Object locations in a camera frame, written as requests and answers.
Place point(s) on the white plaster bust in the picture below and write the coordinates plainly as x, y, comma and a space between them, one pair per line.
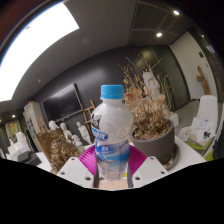
53, 125

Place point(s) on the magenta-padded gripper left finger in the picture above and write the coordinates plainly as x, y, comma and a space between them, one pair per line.
88, 159

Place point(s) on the long ceiling light panel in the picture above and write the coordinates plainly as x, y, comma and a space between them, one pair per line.
33, 50

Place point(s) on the black wall screen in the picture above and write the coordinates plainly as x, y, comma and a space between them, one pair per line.
61, 103

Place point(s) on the white plaster figurine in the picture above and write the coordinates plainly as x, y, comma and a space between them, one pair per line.
83, 131
66, 130

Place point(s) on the white chair with papers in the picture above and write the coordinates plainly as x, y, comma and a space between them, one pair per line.
208, 108

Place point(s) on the large white plaster statue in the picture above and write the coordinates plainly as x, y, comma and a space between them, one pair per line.
151, 83

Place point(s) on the blue-capped white drink bottle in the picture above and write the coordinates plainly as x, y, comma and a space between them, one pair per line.
111, 130

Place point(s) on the stack of papers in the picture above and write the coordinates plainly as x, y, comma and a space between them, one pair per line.
198, 128

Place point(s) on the wooden figure sculpture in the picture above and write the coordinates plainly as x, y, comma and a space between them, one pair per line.
203, 80

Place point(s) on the dried plant in grey pot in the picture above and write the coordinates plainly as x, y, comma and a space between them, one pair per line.
156, 146

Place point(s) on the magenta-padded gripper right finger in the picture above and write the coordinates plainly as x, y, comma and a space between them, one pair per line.
136, 159

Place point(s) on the white pedestal block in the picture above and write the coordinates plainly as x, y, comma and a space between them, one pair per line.
174, 119

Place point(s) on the recessed ceiling spotlights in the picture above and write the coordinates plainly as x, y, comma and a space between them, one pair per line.
159, 34

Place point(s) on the white and green bottle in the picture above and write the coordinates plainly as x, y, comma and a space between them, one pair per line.
78, 143

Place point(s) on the bronze relief sculpture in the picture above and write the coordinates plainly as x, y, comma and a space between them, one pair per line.
58, 150

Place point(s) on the grey plant saucer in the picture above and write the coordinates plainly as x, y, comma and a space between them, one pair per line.
175, 160

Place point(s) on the wooden easel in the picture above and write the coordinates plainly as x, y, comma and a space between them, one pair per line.
88, 116

